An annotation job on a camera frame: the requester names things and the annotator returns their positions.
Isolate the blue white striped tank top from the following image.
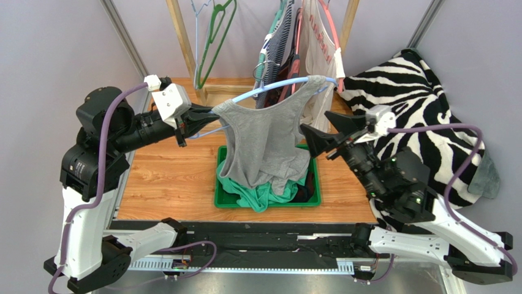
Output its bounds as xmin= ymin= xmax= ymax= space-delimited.
xmin=253 ymin=1 xmax=295 ymax=89

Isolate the teal plastic hanger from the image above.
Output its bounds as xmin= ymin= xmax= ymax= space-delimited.
xmin=260 ymin=0 xmax=287 ymax=55

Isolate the maroon tank top dark trim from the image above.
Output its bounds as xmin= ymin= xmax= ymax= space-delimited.
xmin=279 ymin=8 xmax=302 ymax=79

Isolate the green plastic hanger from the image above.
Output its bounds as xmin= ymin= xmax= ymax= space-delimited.
xmin=191 ymin=0 xmax=238 ymax=90

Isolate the green tank top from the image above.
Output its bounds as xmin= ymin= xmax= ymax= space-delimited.
xmin=216 ymin=162 xmax=308 ymax=213

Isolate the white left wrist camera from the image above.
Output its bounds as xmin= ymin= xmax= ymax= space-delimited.
xmin=144 ymin=75 xmax=192 ymax=128

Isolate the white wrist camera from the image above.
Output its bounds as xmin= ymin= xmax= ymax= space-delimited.
xmin=354 ymin=105 xmax=397 ymax=143
xmin=144 ymin=75 xmax=192 ymax=128

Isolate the zebra print blanket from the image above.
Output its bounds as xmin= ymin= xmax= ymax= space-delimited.
xmin=341 ymin=49 xmax=501 ymax=209

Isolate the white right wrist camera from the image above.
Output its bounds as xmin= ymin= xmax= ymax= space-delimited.
xmin=354 ymin=105 xmax=397 ymax=143

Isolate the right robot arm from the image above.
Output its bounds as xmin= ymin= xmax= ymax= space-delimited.
xmin=300 ymin=105 xmax=518 ymax=285

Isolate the light blue plastic hanger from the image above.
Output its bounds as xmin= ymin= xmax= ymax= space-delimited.
xmin=210 ymin=75 xmax=338 ymax=148

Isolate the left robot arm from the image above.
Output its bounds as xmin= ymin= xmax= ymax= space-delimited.
xmin=43 ymin=75 xmax=218 ymax=293

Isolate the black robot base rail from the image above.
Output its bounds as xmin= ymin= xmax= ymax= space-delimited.
xmin=102 ymin=220 xmax=429 ymax=282

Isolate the pink plastic hanger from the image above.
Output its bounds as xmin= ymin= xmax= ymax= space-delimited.
xmin=298 ymin=1 xmax=345 ymax=93

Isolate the wooden clothes rack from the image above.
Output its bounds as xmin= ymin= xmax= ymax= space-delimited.
xmin=166 ymin=1 xmax=359 ymax=105

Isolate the green plastic tray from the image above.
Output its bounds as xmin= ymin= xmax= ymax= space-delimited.
xmin=214 ymin=159 xmax=321 ymax=213

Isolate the grey tank top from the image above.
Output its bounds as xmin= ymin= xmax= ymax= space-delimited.
xmin=213 ymin=75 xmax=327 ymax=195

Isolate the navy tank top maroon trim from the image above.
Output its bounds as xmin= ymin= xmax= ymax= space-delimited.
xmin=290 ymin=171 xmax=315 ymax=203

